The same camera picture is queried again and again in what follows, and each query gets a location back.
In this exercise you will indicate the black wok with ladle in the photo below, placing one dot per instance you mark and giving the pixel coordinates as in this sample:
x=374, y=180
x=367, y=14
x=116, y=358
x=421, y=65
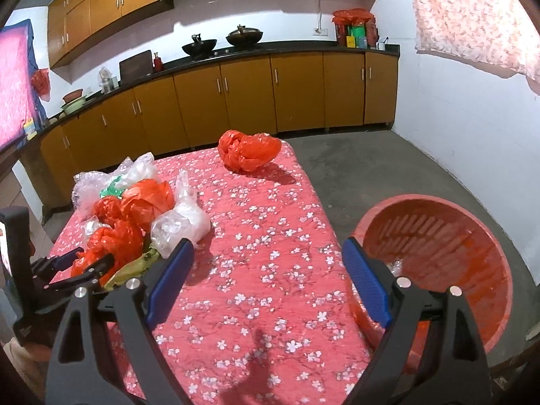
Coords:
x=199, y=48

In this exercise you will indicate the clear plastic bag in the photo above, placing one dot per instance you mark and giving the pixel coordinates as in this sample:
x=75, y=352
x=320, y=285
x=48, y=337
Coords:
x=86, y=187
x=137, y=171

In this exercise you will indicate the red floral tablecloth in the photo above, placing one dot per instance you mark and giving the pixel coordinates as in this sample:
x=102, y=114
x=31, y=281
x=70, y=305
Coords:
x=261, y=240

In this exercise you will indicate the red hanging plastic bag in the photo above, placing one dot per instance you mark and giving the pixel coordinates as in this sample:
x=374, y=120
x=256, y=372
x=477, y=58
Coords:
x=41, y=83

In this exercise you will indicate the green printed plastic bag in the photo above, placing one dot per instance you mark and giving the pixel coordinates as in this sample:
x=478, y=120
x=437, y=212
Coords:
x=112, y=189

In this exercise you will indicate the red bowl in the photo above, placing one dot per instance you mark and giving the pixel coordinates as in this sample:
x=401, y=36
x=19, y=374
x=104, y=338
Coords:
x=72, y=93

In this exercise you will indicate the yellow blue packet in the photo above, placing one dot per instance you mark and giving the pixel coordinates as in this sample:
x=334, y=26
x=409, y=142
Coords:
x=29, y=130

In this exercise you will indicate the white wall socket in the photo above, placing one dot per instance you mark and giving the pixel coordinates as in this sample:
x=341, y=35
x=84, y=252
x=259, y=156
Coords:
x=321, y=31

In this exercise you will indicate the red plastic basket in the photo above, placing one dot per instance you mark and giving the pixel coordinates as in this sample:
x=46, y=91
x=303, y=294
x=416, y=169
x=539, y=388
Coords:
x=443, y=240

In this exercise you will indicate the black kitchen countertop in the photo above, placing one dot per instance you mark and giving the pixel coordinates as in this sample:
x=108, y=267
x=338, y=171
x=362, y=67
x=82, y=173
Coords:
x=295, y=47

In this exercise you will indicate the brown lower kitchen cabinets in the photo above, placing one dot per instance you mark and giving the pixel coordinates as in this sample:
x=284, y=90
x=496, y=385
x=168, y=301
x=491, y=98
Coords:
x=244, y=93

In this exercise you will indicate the red bottle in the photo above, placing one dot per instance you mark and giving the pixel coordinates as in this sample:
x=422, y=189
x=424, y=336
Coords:
x=157, y=64

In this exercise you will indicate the pink window curtain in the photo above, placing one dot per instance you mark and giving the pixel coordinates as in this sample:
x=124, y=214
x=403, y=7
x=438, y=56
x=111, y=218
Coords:
x=14, y=84

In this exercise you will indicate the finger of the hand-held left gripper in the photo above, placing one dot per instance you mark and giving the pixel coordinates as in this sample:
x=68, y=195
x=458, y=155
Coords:
x=90, y=273
x=63, y=257

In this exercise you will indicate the clear bag with white contents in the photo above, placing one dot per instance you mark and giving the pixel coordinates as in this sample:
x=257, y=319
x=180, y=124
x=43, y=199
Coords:
x=181, y=225

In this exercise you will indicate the brown cutting board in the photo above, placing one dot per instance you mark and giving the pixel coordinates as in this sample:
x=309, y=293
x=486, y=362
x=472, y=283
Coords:
x=135, y=67

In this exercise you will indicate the person's left forearm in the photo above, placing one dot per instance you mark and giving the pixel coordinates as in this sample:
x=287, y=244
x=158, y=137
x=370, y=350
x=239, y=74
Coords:
x=21, y=363

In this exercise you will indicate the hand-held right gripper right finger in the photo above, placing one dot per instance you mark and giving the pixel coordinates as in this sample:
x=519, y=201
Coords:
x=367, y=282

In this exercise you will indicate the olive yellow plastic bag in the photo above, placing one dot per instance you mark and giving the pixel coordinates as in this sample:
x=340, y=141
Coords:
x=135, y=263

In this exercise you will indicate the red bag over canisters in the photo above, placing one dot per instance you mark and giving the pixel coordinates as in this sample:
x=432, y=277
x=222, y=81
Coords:
x=352, y=16

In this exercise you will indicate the brown upper wall cabinets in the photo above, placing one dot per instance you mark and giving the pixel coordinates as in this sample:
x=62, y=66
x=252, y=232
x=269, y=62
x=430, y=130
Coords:
x=105, y=4

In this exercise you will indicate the black wok with lid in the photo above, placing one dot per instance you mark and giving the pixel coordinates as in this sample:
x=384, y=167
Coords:
x=244, y=37

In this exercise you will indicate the pink floral hanging cloth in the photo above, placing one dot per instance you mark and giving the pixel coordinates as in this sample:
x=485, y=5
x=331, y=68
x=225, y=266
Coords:
x=472, y=17

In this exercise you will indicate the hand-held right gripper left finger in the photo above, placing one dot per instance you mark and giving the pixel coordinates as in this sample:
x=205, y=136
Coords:
x=168, y=280

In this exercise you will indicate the glass jar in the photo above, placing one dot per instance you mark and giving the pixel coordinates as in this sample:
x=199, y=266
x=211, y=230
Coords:
x=106, y=81

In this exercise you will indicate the red canister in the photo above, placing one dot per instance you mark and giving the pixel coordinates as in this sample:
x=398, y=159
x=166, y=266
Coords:
x=372, y=33
x=341, y=33

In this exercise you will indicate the green bowl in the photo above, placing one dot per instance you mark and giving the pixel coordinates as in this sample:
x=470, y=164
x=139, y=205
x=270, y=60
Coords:
x=74, y=106

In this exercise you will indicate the red plastic bag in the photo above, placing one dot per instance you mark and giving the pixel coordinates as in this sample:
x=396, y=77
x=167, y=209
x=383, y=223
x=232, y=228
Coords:
x=41, y=83
x=147, y=198
x=105, y=211
x=249, y=149
x=116, y=242

